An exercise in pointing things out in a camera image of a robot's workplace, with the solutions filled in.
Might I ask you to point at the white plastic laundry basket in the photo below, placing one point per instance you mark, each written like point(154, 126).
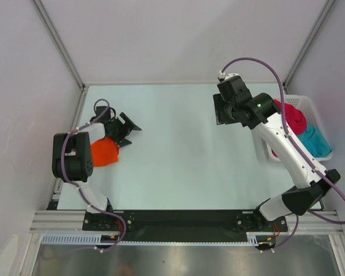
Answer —
point(305, 105)

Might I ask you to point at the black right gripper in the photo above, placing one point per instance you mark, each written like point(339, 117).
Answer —
point(221, 117)

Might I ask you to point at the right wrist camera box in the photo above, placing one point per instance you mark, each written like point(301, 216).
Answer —
point(226, 76)

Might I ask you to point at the red t-shirt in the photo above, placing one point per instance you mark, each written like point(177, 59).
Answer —
point(296, 121)

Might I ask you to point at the white slotted cable duct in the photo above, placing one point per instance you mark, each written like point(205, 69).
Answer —
point(106, 240)

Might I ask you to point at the teal t-shirt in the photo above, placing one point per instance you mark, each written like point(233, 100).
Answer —
point(315, 142)

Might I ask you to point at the orange t-shirt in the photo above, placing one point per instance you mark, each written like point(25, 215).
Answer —
point(104, 152)

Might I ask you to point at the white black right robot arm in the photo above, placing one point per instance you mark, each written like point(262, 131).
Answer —
point(234, 103)

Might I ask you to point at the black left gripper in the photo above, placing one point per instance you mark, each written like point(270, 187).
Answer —
point(126, 129)

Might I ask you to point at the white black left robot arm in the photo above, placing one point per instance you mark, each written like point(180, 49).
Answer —
point(77, 153)

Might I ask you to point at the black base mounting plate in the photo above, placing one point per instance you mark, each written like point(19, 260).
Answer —
point(190, 224)

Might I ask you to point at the aluminium frame rail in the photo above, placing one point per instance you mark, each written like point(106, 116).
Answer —
point(73, 221)

